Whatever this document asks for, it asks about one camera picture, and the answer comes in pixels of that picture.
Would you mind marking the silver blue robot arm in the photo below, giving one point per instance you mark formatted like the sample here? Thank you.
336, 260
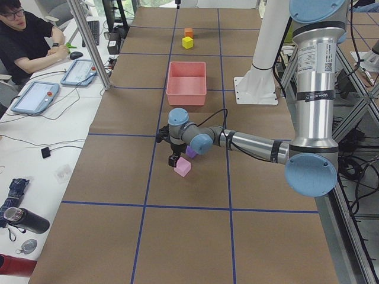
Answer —
311, 158

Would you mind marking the black keyboard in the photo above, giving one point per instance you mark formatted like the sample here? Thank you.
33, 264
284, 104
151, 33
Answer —
94, 29

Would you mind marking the small black square device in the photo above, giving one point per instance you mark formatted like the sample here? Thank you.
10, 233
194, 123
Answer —
46, 152

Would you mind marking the aluminium frame post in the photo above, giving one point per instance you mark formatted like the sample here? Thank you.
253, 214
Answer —
83, 28

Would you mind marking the folded dark blue umbrella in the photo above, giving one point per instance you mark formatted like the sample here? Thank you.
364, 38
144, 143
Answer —
14, 198

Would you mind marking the pink foam block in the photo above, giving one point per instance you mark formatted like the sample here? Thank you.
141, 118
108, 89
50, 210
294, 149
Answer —
183, 167

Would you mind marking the red bottle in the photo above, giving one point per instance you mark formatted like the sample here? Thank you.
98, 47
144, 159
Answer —
17, 266

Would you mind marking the black water bottle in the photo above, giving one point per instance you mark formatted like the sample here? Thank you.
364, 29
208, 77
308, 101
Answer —
27, 220

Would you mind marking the orange foam block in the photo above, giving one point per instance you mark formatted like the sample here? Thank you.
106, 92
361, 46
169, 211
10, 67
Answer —
188, 32

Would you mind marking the yellow foam block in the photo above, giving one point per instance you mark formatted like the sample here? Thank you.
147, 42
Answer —
187, 42

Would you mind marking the far teach pendant tablet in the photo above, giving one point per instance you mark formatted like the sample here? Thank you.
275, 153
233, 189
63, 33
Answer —
81, 73

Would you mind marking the seated person in black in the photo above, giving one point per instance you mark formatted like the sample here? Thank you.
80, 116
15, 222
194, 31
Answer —
28, 43

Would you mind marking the black box with white label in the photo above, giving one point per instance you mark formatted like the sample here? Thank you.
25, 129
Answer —
114, 43

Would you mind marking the pink plastic bin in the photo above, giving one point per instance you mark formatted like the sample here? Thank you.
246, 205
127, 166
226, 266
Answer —
186, 84

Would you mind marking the green plastic tool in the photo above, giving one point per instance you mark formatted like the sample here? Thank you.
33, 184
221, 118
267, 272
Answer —
68, 45

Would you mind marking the purple foam block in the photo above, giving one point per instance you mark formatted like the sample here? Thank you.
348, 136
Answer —
190, 152

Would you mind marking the black computer mouse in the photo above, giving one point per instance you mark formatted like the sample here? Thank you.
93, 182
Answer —
75, 55

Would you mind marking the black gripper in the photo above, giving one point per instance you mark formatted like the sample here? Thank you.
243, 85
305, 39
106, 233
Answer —
176, 148

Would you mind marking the teach pendant tablet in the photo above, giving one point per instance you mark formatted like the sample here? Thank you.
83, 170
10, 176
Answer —
81, 73
36, 98

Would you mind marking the near teach pendant tablet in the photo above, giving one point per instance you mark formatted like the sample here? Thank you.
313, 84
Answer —
36, 98

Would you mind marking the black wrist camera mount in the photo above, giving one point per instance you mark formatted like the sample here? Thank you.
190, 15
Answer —
163, 135

